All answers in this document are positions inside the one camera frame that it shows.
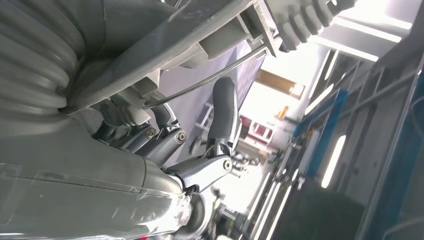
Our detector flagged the ceiling light strip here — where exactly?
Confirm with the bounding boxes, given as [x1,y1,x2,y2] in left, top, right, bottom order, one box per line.
[304,83,335,116]
[320,135,347,190]

